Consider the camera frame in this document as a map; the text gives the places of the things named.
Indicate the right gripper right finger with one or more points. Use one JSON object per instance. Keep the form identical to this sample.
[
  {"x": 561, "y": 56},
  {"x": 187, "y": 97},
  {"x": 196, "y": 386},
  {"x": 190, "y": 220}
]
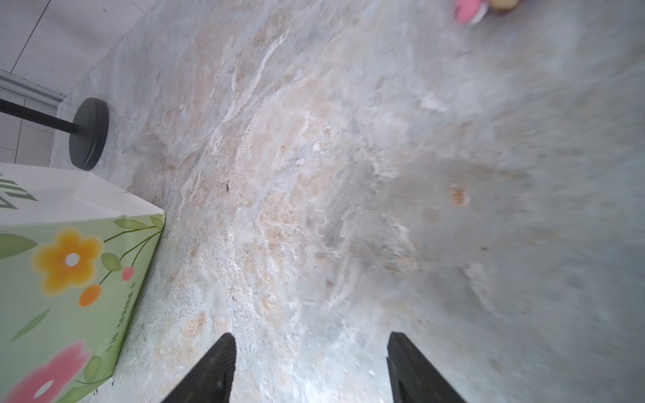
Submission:
[{"x": 413, "y": 378}]

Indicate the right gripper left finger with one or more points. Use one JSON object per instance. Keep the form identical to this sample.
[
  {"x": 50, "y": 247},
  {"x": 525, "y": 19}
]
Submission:
[{"x": 211, "y": 379}]

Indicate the white illustrated paper bag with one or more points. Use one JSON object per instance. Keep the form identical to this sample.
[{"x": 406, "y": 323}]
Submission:
[{"x": 75, "y": 250}]

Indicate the small pink toy on table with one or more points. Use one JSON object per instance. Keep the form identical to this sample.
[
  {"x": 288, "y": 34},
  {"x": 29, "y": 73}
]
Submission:
[{"x": 470, "y": 12}]

